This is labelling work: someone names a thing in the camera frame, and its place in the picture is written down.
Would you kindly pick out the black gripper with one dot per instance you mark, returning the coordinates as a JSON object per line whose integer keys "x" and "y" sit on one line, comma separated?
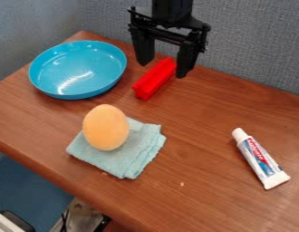
{"x": 167, "y": 21}

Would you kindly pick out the light blue cloth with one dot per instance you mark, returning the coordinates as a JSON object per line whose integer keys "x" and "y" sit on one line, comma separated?
{"x": 125, "y": 161}

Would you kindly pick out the blue plate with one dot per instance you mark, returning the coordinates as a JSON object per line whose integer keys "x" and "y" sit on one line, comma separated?
{"x": 77, "y": 70}

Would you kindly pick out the red plastic block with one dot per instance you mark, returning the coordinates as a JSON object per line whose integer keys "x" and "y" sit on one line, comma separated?
{"x": 155, "y": 78}

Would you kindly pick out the white toothpaste tube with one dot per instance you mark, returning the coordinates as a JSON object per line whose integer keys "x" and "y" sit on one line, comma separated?
{"x": 265, "y": 167}

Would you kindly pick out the grey table leg base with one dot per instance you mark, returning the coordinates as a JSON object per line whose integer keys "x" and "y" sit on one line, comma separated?
{"x": 80, "y": 218}

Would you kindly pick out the white black object corner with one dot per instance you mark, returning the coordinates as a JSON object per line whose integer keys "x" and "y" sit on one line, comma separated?
{"x": 12, "y": 223}

